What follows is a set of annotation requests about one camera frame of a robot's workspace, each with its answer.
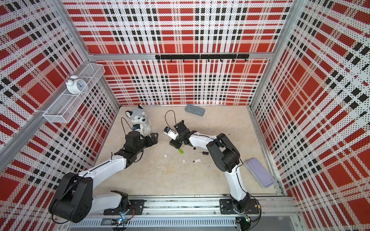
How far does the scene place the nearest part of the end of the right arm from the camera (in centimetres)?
74

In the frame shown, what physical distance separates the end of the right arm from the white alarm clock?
0.52 m

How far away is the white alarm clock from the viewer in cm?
70
